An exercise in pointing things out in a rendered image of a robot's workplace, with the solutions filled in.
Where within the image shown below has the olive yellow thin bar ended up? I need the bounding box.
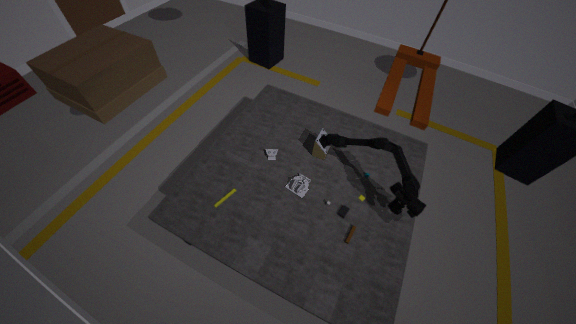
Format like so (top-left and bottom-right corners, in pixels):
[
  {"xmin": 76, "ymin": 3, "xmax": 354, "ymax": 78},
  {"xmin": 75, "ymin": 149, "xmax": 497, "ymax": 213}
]
[{"xmin": 214, "ymin": 188, "xmax": 236, "ymax": 208}]

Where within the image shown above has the brown rectangular bar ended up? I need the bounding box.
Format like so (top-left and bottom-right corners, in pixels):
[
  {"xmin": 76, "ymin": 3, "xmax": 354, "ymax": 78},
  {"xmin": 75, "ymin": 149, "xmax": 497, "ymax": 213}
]
[{"xmin": 345, "ymin": 225, "xmax": 356, "ymax": 244}]

